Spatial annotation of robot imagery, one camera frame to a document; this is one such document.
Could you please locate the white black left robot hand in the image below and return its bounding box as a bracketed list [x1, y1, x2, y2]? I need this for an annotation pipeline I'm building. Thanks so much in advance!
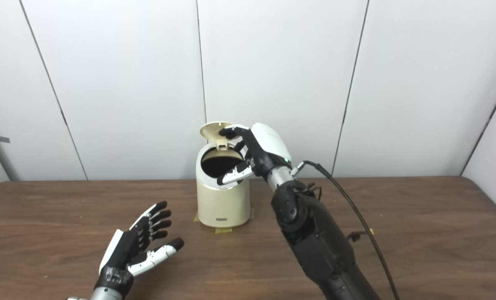
[94, 201, 185, 298]

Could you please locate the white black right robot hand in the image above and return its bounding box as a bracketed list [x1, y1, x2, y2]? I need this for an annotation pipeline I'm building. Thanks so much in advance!
[217, 122, 293, 186]

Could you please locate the cream round bin lid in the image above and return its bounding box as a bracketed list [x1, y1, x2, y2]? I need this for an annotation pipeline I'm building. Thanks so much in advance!
[200, 122, 234, 150]

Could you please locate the cream-colored cylindrical bin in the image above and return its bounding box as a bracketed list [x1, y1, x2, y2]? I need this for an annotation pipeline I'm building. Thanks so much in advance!
[196, 122, 252, 228]

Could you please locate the yellow-tipped cable connector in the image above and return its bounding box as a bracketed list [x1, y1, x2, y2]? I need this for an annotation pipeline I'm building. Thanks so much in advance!
[347, 228, 375, 243]

